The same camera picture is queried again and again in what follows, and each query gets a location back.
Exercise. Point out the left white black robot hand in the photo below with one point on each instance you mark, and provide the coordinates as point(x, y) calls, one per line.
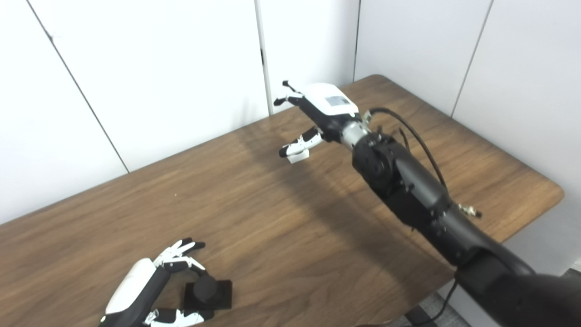
point(136, 286)

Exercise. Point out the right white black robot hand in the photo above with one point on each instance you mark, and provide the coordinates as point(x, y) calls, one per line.
point(324, 102)

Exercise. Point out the white square piece with hole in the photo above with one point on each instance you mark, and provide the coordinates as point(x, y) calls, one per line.
point(299, 157)

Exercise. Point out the black peg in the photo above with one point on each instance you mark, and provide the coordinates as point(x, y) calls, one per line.
point(206, 290)

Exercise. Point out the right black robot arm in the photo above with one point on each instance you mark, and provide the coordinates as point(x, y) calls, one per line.
point(408, 190)

